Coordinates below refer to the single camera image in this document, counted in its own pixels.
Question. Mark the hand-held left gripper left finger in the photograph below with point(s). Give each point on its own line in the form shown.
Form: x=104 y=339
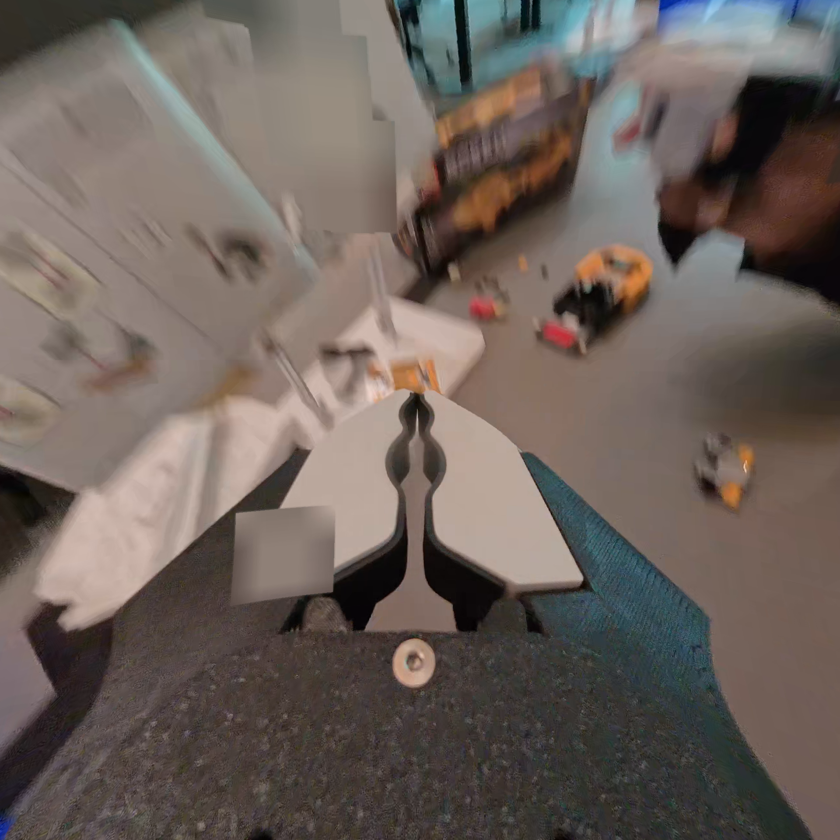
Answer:
x=354 y=485

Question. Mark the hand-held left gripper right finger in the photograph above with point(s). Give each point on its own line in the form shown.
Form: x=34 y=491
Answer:
x=499 y=512

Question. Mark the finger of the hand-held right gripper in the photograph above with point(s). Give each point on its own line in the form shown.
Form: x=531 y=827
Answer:
x=689 y=124

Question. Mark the small lego subassembly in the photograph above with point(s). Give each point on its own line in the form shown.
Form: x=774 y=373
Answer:
x=725 y=466

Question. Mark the orange black lego car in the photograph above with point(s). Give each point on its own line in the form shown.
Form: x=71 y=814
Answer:
x=604 y=289

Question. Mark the lego car box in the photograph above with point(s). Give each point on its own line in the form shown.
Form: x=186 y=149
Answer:
x=499 y=164

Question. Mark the red and tan lego figure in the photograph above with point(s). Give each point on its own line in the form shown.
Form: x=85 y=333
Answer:
x=485 y=305

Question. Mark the lego instruction booklet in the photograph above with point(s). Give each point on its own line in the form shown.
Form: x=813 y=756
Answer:
x=131 y=229

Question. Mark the person's right hand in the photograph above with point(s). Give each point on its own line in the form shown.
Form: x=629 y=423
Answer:
x=787 y=203

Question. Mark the orange black sticker sheet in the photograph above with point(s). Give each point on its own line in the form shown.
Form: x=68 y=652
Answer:
x=410 y=375

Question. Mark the white paper bag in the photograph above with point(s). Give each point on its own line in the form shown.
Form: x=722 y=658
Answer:
x=164 y=492

